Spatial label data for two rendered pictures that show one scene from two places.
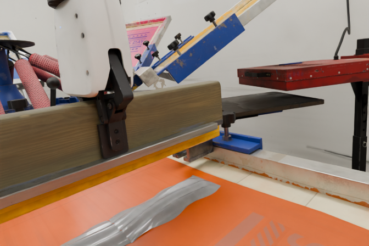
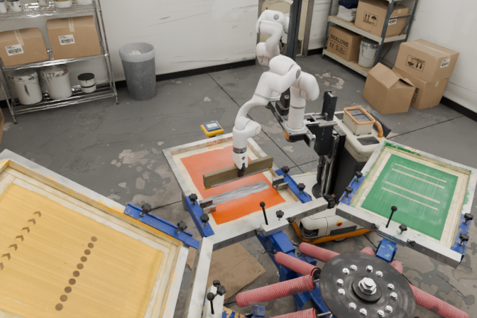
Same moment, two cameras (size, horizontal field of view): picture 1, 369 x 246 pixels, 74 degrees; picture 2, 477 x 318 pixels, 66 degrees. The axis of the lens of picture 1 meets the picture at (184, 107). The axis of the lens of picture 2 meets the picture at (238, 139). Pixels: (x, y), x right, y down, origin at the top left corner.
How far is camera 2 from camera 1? 2.19 m
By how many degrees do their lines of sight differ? 133
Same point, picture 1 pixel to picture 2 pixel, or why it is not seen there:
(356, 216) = (188, 179)
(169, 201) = (224, 196)
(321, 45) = not seen: outside the picture
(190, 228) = (223, 188)
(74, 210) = (251, 203)
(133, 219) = (235, 193)
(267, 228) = not seen: hidden behind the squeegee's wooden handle
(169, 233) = (228, 188)
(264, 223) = not seen: hidden behind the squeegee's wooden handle
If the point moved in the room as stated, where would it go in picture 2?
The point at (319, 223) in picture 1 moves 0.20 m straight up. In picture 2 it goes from (196, 180) to (195, 152)
